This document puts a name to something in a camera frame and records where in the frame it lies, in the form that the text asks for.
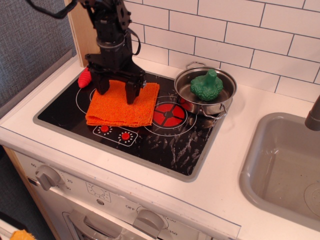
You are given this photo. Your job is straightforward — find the oven door handle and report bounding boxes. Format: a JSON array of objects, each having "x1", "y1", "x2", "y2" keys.
[{"x1": 63, "y1": 210, "x2": 142, "y2": 240}]

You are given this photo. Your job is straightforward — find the grey faucet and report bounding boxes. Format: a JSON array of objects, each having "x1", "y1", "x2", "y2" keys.
[{"x1": 304, "y1": 95, "x2": 320, "y2": 131}]

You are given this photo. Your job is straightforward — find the silver metal pot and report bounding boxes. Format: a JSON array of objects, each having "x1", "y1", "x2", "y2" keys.
[{"x1": 174, "y1": 64, "x2": 237, "y2": 120}]

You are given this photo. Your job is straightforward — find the grey plastic sink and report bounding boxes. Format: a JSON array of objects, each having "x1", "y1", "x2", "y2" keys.
[{"x1": 239, "y1": 112, "x2": 320, "y2": 231}]

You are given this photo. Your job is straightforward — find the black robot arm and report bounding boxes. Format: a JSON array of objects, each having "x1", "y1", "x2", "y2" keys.
[{"x1": 80, "y1": 0, "x2": 146, "y2": 105}]

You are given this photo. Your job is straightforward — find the yellow object at corner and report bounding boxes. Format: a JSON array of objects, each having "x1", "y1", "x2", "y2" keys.
[{"x1": 10, "y1": 229, "x2": 36, "y2": 240}]

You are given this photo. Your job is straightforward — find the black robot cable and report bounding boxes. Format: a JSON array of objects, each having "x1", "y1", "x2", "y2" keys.
[{"x1": 26, "y1": 0, "x2": 78, "y2": 20}]

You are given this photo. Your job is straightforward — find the orange cloth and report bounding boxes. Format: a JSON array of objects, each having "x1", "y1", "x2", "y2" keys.
[{"x1": 85, "y1": 80, "x2": 160, "y2": 128}]

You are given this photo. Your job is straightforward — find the grey right oven knob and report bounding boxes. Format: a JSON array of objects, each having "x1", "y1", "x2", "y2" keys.
[{"x1": 132, "y1": 209, "x2": 165, "y2": 239}]

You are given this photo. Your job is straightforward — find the grey oven knob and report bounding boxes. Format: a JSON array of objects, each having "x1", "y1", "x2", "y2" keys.
[
  {"x1": 35, "y1": 165, "x2": 61, "y2": 191},
  {"x1": 132, "y1": 209, "x2": 165, "y2": 239}
]

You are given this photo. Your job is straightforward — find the black toy stove top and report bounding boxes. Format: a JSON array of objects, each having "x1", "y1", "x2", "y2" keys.
[{"x1": 33, "y1": 73, "x2": 223, "y2": 182}]

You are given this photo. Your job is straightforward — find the red handled metal spatula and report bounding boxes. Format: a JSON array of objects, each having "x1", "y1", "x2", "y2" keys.
[{"x1": 77, "y1": 67, "x2": 92, "y2": 89}]

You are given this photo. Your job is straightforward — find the green toy broccoli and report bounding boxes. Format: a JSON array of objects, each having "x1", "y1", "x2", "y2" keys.
[{"x1": 190, "y1": 69, "x2": 224, "y2": 102}]

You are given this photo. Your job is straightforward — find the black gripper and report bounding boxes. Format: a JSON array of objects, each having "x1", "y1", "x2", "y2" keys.
[{"x1": 85, "y1": 41, "x2": 146, "y2": 105}]

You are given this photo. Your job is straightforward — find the grey left oven knob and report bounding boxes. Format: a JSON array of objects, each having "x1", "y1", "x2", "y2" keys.
[{"x1": 35, "y1": 165, "x2": 61, "y2": 191}]

